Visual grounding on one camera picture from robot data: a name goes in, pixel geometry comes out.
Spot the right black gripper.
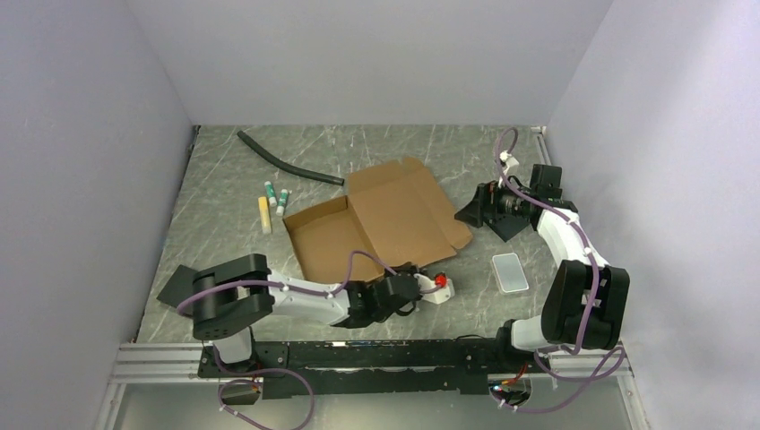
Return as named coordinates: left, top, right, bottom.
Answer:
left=454, top=175, right=534, bottom=228

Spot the brown cardboard box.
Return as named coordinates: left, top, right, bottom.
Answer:
left=283, top=157, right=472, bottom=283

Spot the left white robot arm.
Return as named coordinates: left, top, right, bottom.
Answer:
left=176, top=254, right=428, bottom=376

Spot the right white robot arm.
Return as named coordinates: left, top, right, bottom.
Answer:
left=454, top=164, right=630, bottom=372

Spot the right black foam pad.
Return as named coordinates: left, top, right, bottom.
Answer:
left=484, top=211, right=532, bottom=242

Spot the black foam pad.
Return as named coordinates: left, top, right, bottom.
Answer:
left=157, top=264, right=197, bottom=308
left=484, top=211, right=532, bottom=242

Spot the clear plastic lid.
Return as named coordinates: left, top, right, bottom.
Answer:
left=491, top=253, right=530, bottom=295

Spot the green white glue stick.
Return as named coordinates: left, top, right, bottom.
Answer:
left=275, top=189, right=290, bottom=217
left=264, top=181, right=278, bottom=208

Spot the yellow marker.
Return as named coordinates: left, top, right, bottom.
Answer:
left=257, top=196, right=272, bottom=235

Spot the left black foam pad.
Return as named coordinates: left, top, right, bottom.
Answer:
left=157, top=264, right=197, bottom=308

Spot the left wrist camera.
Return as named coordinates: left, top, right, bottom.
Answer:
left=414, top=272, right=455, bottom=305

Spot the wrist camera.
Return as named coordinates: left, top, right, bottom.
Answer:
left=498, top=151, right=520, bottom=176
left=414, top=272, right=455, bottom=305

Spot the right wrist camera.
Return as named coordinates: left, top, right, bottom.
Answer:
left=498, top=151, right=520, bottom=176

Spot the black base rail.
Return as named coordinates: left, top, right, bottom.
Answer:
left=197, top=337, right=540, bottom=400

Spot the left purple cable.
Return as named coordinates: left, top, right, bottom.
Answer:
left=177, top=250, right=398, bottom=430

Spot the black corrugated hose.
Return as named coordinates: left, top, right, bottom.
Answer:
left=236, top=131, right=346, bottom=187

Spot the aluminium frame rail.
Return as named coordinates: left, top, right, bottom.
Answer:
left=93, top=343, right=203, bottom=429

